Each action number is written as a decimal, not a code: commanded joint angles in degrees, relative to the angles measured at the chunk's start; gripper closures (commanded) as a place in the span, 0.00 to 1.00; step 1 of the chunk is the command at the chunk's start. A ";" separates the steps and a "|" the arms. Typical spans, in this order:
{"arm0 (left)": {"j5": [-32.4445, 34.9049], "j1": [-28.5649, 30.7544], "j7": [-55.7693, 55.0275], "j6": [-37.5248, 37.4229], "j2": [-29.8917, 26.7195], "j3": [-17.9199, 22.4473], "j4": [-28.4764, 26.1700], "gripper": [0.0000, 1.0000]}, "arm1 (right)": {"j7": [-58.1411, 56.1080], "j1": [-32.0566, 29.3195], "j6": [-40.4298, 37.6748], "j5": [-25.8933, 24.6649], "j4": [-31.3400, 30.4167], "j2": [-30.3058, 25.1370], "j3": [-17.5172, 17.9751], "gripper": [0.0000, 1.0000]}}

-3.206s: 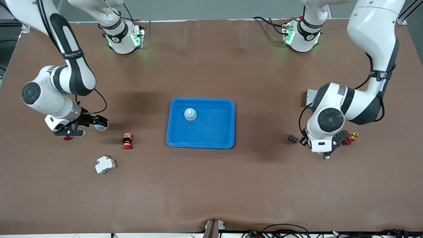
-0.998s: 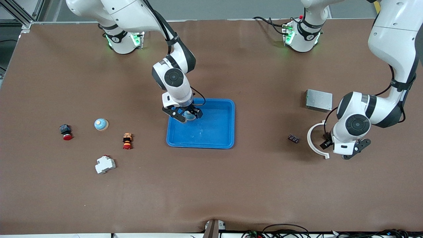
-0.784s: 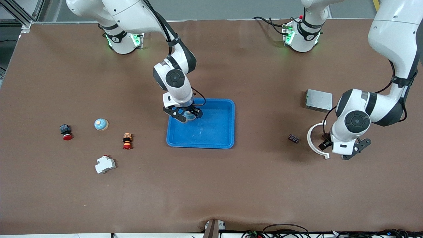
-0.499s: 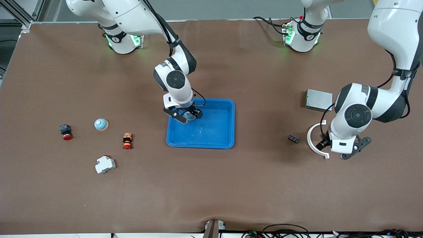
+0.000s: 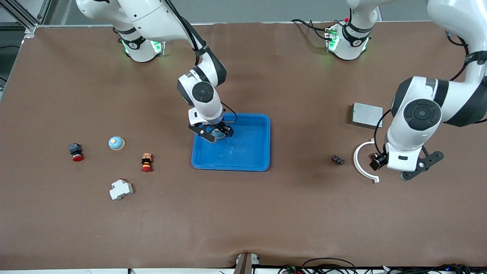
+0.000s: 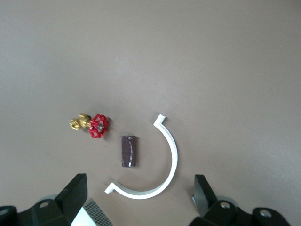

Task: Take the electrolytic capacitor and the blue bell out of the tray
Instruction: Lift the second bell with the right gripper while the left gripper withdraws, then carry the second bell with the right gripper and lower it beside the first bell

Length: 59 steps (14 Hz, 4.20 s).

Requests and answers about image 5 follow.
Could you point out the blue plastic tray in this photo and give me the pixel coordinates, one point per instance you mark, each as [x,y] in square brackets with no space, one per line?
[247,152]

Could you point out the grey metal box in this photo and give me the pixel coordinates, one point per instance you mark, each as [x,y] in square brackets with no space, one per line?
[367,115]

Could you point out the white circuit breaker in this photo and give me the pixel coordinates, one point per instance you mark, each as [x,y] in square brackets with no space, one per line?
[121,189]

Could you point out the red mushroom push button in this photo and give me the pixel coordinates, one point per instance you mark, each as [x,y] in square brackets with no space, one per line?
[76,151]

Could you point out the white curved plastic piece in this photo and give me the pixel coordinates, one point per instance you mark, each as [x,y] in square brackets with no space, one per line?
[357,161]

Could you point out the small dark connector block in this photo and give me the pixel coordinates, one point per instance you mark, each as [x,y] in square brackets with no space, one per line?
[337,159]

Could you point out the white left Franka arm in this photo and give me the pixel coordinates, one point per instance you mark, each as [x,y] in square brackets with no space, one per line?
[403,140]

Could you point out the light blue dome bell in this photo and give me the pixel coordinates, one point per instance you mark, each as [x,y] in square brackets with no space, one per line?
[219,133]
[116,143]

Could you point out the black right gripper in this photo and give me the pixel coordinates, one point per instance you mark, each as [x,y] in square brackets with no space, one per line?
[224,128]

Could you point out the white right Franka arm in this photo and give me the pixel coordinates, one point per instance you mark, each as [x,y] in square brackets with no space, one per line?
[152,15]

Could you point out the orange emergency stop button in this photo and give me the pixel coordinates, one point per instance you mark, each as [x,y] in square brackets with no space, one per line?
[146,161]

